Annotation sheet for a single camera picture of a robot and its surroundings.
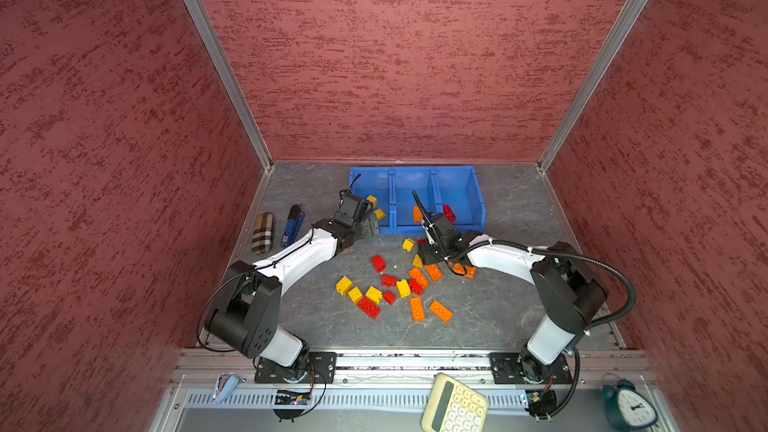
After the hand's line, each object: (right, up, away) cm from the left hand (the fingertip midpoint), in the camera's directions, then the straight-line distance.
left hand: (362, 229), depth 90 cm
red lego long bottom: (+3, -21, -8) cm, 23 cm away
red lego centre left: (+8, -15, -3) cm, 17 cm away
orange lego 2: (+17, -22, -7) cm, 28 cm away
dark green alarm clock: (+63, -37, -24) cm, 77 cm away
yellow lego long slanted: (+5, +4, +13) cm, 14 cm away
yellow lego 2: (-1, -17, -7) cm, 19 cm away
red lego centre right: (+5, -11, +1) cm, 12 cm away
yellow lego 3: (+4, -18, -6) cm, 19 cm away
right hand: (+20, -9, +2) cm, 22 cm away
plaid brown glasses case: (-34, -2, +6) cm, 34 cm away
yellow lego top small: (+2, +9, +13) cm, 16 cm away
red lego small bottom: (+9, -19, -6) cm, 22 cm away
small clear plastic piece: (-31, -34, -20) cm, 50 cm away
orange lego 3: (+34, -14, +1) cm, 37 cm away
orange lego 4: (+17, -14, 0) cm, 22 cm away
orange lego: (+24, -22, -7) cm, 33 cm away
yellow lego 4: (+13, -17, -5) cm, 22 cm away
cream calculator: (+24, -38, -23) cm, 50 cm away
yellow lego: (-5, -16, -5) cm, 17 cm away
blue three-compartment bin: (+35, +14, +26) cm, 45 cm away
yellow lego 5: (+15, -6, +5) cm, 17 cm away
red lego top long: (+30, +4, +13) cm, 33 cm away
